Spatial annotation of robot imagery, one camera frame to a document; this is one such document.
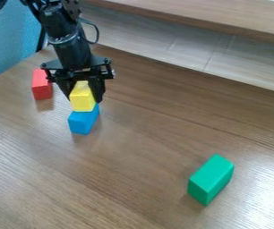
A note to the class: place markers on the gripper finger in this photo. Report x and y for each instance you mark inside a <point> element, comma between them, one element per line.
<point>97,89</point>
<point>65,86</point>

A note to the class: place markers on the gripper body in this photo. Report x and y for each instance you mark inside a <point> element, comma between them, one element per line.
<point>75,59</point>

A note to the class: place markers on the blue block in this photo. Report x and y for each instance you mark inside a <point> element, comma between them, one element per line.
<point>82,120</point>

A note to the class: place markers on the green block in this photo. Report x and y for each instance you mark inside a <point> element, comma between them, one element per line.
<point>210,179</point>

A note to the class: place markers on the red block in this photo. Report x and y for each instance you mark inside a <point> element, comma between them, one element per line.
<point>40,84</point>

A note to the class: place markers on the yellow block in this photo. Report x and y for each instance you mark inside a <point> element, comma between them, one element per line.
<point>82,98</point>

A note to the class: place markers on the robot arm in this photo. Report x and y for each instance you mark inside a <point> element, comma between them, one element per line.
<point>59,21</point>

